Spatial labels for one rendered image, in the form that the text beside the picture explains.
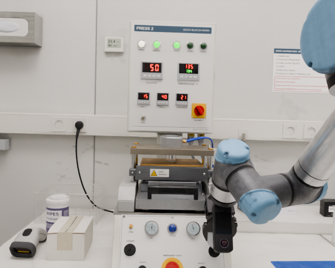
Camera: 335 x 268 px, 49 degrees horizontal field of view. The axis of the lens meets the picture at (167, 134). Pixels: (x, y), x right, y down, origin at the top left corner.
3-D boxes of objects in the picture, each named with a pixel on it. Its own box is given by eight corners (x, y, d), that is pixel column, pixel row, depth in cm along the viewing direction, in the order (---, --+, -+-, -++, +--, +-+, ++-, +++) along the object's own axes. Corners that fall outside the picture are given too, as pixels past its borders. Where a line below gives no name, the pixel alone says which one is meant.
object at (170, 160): (141, 168, 135) (142, 142, 134) (201, 169, 136) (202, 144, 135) (140, 176, 118) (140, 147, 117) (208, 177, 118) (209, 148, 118)
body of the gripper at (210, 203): (229, 209, 103) (236, 178, 95) (234, 234, 96) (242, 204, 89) (202, 209, 103) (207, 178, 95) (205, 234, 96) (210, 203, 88)
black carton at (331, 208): (319, 212, 165) (319, 198, 164) (339, 214, 164) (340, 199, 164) (323, 216, 159) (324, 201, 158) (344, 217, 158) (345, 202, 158)
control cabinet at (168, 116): (127, 183, 153) (131, 27, 149) (206, 184, 154) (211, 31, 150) (124, 191, 136) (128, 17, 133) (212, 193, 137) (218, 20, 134)
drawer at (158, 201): (139, 191, 137) (140, 170, 136) (198, 192, 138) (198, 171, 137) (135, 211, 107) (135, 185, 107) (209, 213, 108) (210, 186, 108)
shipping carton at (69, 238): (60, 240, 134) (60, 215, 133) (95, 241, 134) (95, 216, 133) (42, 260, 115) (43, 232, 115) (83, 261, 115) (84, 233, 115)
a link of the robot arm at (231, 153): (228, 162, 77) (210, 139, 83) (221, 198, 84) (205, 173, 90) (260, 155, 80) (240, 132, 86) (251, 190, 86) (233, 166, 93)
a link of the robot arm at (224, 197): (245, 192, 86) (210, 192, 86) (242, 205, 89) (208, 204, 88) (240, 170, 92) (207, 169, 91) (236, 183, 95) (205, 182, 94)
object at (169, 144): (134, 165, 142) (134, 132, 141) (213, 167, 143) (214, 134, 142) (130, 176, 117) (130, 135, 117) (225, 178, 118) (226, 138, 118)
